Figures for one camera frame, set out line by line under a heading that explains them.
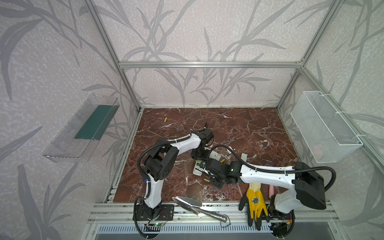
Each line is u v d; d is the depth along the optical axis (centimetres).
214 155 93
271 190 79
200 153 81
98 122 65
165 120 112
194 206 76
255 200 75
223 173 61
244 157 94
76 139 65
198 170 85
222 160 91
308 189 42
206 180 83
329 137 62
